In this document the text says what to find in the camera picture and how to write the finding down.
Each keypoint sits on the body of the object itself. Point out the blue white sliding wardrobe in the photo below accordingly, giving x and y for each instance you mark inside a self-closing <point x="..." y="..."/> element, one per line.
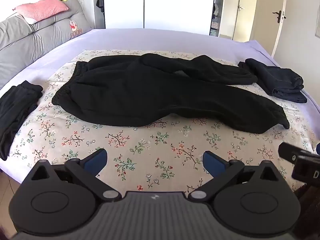
<point x="162" y="7"/>

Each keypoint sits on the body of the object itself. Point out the grey headboard cushion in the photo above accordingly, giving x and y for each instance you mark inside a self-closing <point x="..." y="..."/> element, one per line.
<point x="37" y="40"/>

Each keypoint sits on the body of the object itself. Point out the folded dark jeans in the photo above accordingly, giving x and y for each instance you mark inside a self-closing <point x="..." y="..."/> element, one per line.
<point x="275" y="77"/>

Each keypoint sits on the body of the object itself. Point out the floral bed sheet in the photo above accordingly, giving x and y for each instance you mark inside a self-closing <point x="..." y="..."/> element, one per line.
<point x="150" y="150"/>

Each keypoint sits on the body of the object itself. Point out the black white plush toy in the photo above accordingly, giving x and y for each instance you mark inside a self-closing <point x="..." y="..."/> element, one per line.
<point x="215" y="10"/>

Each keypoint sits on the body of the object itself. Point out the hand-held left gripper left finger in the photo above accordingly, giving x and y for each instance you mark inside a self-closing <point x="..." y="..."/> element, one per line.
<point x="96" y="161"/>

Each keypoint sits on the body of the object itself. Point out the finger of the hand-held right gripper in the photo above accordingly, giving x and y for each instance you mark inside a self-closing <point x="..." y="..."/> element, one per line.
<point x="318" y="148"/>
<point x="290" y="153"/>

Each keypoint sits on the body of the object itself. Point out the pink pillow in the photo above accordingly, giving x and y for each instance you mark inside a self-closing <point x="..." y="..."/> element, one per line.
<point x="42" y="8"/>

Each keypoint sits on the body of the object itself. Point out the dark fuzzy cloth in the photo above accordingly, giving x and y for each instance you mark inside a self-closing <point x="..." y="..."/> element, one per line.
<point x="308" y="212"/>

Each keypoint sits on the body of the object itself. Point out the black sweatpants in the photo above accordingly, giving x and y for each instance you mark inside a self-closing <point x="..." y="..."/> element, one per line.
<point x="137" y="92"/>

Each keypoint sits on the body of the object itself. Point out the black pants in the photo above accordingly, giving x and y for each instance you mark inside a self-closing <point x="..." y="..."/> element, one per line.
<point x="15" y="110"/>

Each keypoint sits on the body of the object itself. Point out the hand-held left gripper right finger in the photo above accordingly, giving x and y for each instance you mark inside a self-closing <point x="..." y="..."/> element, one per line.
<point x="212" y="162"/>

